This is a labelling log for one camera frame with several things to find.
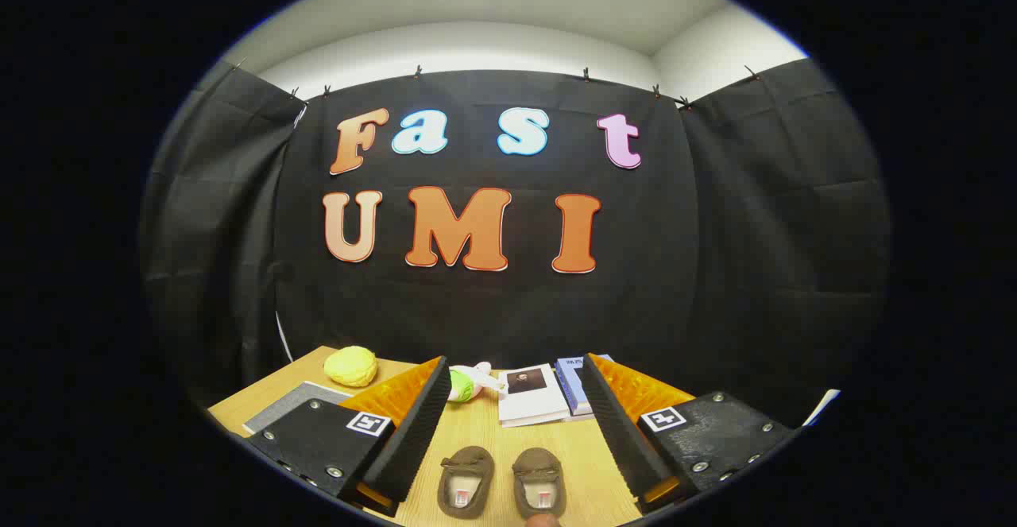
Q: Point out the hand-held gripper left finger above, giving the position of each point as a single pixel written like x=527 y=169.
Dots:
x=413 y=439

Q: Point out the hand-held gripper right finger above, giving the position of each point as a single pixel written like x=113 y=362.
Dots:
x=616 y=439

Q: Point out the brown fuzzy shoe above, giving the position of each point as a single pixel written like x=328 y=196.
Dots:
x=465 y=463
x=539 y=463

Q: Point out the grey fabric storage box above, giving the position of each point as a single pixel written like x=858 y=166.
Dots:
x=290 y=408

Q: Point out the blue cover book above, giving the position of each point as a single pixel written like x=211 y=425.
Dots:
x=570 y=384

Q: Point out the green and pink plush toy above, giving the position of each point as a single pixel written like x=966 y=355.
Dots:
x=461 y=385

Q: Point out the white book with dark photo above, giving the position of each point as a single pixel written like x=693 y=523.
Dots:
x=532 y=408

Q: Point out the yellow plush toy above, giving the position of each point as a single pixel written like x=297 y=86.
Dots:
x=349 y=366

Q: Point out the row of cloth clips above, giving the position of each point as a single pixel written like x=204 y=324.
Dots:
x=417 y=72

